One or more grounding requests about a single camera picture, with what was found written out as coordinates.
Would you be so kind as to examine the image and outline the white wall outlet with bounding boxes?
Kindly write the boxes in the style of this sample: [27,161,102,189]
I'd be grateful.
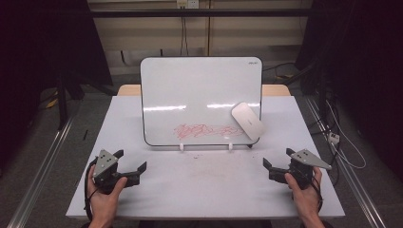
[176,0,201,10]

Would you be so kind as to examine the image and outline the black metal stand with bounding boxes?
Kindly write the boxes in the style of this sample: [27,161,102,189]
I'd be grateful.
[56,71,86,131]

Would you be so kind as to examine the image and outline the white floor cable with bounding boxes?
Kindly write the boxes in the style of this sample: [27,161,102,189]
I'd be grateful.
[325,99,367,170]

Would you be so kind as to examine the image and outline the metal floor rail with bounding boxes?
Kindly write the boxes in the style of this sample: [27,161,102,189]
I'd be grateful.
[6,116,76,228]
[304,97,387,228]

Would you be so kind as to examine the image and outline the white whiteboard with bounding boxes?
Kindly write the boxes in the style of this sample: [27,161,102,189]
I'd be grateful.
[140,56,264,148]

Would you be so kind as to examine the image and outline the person's left hand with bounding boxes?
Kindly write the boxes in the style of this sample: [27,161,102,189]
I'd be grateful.
[86,164,129,222]

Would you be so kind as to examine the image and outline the white whiteboard eraser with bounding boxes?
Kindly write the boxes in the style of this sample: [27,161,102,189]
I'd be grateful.
[230,101,266,142]

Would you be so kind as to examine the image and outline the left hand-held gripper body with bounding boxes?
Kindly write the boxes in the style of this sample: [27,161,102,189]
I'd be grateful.
[92,148,141,195]

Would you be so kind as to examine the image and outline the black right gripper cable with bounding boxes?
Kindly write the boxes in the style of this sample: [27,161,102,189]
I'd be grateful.
[309,175,325,214]

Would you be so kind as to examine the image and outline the person's right hand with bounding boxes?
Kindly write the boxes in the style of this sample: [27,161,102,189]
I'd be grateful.
[283,166,324,220]

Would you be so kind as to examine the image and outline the black hanging wall cables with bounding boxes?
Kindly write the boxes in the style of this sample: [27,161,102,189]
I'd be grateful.
[179,8,190,57]

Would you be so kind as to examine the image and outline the thin black floor cable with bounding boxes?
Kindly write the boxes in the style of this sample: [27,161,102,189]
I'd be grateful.
[261,62,298,73]

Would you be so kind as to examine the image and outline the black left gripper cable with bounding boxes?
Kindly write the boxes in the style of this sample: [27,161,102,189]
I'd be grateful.
[83,157,98,222]

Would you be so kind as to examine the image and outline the dark curtain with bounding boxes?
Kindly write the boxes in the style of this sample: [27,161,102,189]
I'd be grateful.
[0,0,114,170]
[295,0,403,183]

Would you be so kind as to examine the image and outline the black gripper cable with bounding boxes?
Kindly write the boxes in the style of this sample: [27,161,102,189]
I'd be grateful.
[83,157,98,222]
[309,175,325,214]

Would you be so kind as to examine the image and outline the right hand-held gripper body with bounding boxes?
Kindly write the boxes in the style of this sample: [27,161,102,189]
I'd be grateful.
[268,148,333,191]

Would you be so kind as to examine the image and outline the black horizontal bar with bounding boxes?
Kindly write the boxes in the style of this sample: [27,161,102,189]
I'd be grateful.
[89,8,314,18]

